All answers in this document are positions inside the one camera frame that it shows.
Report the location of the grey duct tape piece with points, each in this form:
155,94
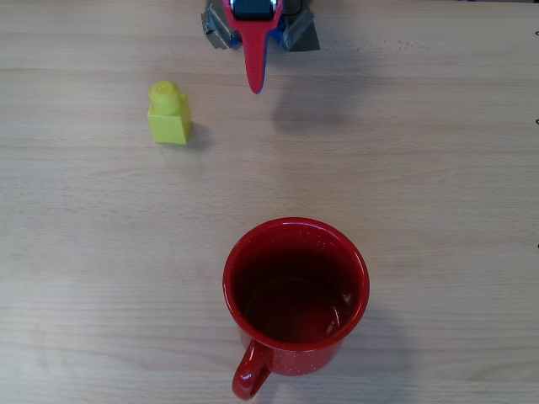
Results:
303,35

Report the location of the red enamel mug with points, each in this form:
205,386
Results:
295,362

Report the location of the grey metal clamp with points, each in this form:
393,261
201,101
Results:
215,29

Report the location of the blue gripper, black servo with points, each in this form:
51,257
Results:
254,31

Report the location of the yellow-green toy block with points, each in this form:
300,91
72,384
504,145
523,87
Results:
168,126

